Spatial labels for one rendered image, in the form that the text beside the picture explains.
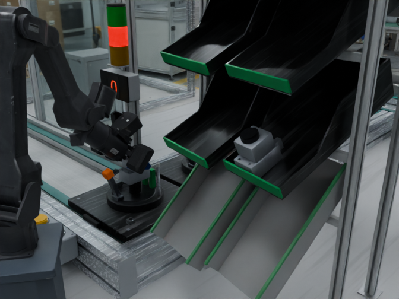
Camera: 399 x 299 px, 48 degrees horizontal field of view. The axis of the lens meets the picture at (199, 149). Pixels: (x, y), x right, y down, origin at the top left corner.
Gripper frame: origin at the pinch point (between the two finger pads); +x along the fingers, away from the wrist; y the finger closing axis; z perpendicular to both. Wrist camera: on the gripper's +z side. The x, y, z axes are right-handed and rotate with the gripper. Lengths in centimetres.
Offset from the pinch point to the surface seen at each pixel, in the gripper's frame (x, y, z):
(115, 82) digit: -3.2, 18.0, 16.3
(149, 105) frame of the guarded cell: 67, 83, 34
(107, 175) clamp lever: -5.5, -1.1, -6.5
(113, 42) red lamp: -10.0, 17.9, 24.2
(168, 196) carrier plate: 11.7, -5.1, -3.8
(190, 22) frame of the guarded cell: 62, 82, 80
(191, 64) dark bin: -25.9, -29.3, 14.6
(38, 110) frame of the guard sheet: 14, 75, 3
